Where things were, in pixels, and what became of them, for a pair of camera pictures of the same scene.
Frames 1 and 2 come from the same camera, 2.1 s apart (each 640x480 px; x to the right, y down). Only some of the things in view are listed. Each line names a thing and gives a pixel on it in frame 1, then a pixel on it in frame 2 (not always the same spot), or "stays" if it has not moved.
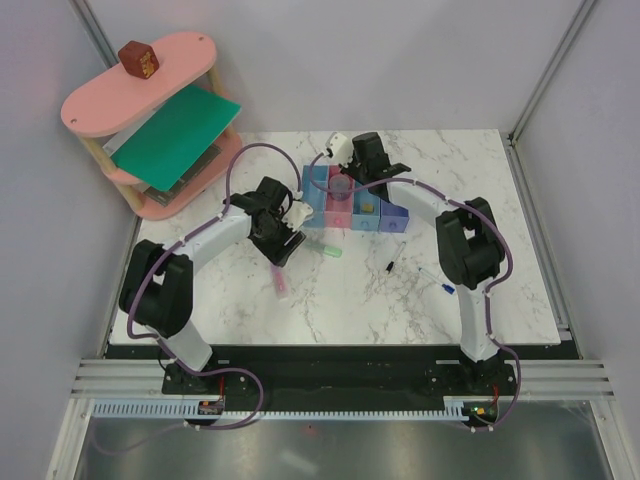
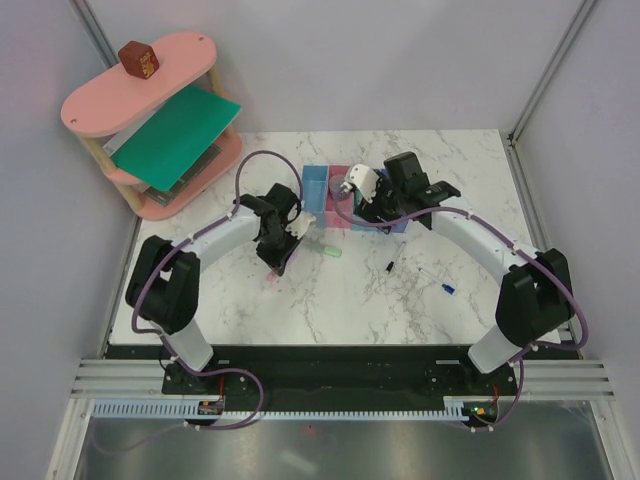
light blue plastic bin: x=366 y=209 stays
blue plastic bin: x=315 y=196 stays
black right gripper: x=349 y=170 -> x=372 y=209
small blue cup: x=340 y=181 stays
